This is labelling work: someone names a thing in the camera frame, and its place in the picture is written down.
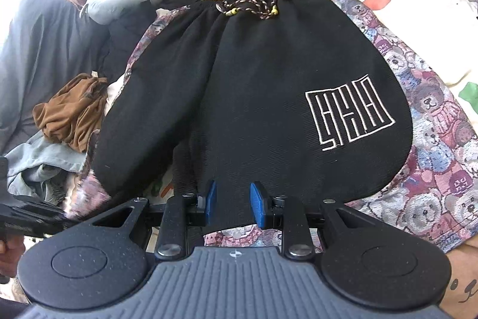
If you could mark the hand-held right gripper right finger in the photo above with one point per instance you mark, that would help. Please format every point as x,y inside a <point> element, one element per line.
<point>258,207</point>

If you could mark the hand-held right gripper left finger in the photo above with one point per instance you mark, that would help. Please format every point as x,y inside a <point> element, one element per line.
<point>211,201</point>

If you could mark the black shorts with bear print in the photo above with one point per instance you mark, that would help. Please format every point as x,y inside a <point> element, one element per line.
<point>261,80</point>

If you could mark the person's left hand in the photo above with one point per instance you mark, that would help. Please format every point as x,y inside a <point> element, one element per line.
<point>9,259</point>

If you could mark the light grey-blue garment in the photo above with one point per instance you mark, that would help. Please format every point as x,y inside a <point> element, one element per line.
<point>30,158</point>

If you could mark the brown printed garment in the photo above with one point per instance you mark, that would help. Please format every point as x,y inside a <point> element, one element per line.
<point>71,109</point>

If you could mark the dark grey pillow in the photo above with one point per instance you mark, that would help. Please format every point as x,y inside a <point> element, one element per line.
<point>37,61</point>

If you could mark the black garment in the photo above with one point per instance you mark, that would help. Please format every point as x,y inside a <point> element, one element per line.
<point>123,38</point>

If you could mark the cream cartoon printed blanket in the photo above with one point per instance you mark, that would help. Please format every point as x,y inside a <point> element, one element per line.
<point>410,16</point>

